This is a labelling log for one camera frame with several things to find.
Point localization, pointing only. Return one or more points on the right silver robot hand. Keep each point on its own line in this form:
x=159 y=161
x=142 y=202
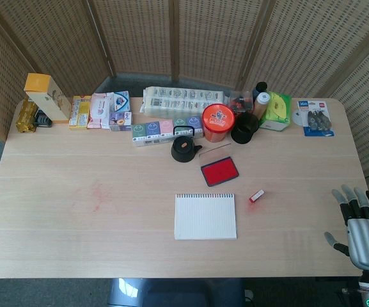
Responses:
x=368 y=240

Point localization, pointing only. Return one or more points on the small red white stamp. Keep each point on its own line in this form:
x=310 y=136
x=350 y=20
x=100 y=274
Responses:
x=256 y=196

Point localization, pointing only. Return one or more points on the dark robot base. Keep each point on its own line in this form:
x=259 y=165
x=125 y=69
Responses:
x=174 y=292

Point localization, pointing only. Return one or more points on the white spiral notepad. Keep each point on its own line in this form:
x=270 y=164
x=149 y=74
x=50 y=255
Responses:
x=205 y=217

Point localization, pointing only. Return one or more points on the gold foil package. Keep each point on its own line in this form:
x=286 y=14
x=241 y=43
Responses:
x=26 y=116

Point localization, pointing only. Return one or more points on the blue binder clip blister pack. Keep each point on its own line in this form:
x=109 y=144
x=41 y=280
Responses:
x=318 y=118

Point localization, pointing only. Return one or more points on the black plastic holder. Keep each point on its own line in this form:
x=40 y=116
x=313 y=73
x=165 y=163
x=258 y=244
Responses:
x=43 y=119

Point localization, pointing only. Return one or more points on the white round disc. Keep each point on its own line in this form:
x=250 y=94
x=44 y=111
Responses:
x=296 y=116

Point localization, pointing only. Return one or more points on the tall beige orange box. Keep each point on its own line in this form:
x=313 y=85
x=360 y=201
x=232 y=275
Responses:
x=51 y=102

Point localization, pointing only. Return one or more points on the green tissue box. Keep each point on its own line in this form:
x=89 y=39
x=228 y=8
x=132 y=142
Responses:
x=278 y=110

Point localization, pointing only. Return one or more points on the yellow printed box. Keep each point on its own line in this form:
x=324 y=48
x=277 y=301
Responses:
x=80 y=112

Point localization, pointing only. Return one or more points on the red ink pad clear lid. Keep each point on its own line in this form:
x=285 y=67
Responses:
x=220 y=171

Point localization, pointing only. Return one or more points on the black mesh pen holder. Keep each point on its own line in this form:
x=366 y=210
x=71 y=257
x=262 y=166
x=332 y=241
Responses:
x=244 y=128

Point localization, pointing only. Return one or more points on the pink wet wipes pack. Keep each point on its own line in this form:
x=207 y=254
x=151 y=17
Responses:
x=99 y=110

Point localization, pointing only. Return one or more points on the brown bottle white cap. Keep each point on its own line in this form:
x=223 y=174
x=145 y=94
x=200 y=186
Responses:
x=261 y=104

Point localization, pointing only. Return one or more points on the purple printed box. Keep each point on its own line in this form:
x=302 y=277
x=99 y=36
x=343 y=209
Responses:
x=120 y=121

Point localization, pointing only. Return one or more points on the black bottle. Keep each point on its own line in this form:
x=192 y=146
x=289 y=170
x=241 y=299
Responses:
x=261 y=86

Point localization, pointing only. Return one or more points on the clear plastic box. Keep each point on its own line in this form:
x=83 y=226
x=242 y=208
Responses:
x=240 y=100

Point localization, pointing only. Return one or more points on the orange lidded tub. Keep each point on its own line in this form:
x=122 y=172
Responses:
x=217 y=120

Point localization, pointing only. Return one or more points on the blue white packet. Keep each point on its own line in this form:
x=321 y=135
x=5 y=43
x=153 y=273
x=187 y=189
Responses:
x=121 y=100

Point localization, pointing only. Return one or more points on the colourful tissue packs row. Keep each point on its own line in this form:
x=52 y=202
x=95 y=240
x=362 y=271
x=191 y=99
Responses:
x=152 y=131

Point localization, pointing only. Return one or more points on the small black teapot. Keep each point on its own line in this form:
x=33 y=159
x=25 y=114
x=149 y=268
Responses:
x=182 y=148

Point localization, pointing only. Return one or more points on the large clear-wrapped tissue pack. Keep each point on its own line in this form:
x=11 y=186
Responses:
x=174 y=100

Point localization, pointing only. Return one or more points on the woven folding screen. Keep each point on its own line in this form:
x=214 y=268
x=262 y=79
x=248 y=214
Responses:
x=139 y=35

